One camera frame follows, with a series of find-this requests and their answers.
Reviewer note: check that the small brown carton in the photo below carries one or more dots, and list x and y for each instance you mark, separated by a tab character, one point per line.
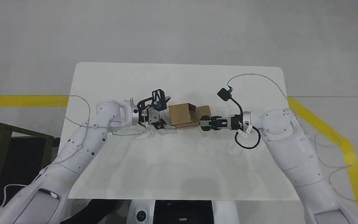
181	114

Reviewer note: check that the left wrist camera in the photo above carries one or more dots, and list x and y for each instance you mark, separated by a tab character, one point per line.
157	96

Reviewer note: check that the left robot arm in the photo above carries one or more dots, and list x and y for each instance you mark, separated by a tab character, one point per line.
84	145

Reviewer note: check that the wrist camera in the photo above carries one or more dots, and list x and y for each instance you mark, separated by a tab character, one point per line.
157	96
224	94

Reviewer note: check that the robot body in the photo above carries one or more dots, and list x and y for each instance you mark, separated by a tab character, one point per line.
181	212

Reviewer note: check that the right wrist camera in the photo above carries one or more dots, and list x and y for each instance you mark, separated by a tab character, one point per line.
224	94

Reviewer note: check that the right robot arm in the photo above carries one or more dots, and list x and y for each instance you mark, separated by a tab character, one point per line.
296	151

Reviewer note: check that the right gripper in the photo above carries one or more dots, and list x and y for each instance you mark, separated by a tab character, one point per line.
233	122

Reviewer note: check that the dark green frame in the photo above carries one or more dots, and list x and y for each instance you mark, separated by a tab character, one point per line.
19	156

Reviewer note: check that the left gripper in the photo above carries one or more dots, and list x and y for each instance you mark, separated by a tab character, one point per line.
145	115

